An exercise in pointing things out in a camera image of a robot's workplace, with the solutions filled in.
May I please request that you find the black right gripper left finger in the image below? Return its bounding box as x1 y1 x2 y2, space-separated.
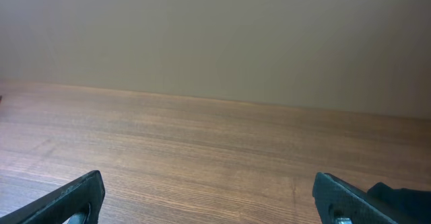
1 170 105 224

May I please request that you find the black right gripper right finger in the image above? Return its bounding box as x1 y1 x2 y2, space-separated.
312 172 430 224

